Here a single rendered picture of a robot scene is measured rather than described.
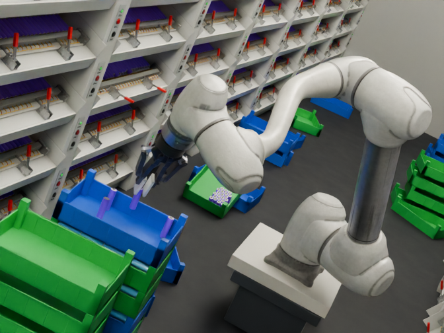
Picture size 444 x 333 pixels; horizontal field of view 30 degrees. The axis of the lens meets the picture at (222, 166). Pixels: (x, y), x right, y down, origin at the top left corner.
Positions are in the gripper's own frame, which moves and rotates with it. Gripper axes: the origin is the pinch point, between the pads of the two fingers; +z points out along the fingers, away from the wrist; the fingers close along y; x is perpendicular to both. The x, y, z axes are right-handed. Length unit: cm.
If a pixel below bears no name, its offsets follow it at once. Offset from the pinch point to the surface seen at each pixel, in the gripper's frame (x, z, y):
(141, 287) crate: -25.6, 9.3, 2.8
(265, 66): 189, 102, 118
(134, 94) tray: 72, 38, 14
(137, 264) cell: -21.5, 5.8, 0.4
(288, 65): 235, 132, 157
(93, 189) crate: 5.1, 13.5, -9.3
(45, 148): 37, 38, -17
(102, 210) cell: -6.0, 7.3, -9.0
